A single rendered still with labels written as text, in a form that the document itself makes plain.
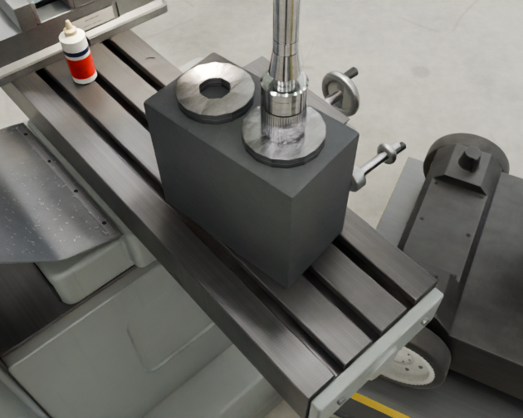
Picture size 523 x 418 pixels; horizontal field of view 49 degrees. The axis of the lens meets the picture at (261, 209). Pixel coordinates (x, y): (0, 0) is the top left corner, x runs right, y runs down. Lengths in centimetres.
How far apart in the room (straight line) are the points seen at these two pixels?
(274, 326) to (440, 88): 191
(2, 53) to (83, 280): 39
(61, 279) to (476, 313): 76
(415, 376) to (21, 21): 97
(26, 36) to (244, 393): 93
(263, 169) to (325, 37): 211
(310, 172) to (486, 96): 197
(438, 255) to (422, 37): 165
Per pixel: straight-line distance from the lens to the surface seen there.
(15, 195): 96
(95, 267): 95
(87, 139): 93
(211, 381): 149
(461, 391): 133
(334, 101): 139
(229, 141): 63
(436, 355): 115
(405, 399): 129
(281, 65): 55
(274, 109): 57
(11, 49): 106
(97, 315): 103
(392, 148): 144
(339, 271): 75
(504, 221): 136
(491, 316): 122
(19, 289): 105
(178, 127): 65
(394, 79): 251
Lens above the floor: 159
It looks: 53 degrees down
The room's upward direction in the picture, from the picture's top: 1 degrees counter-clockwise
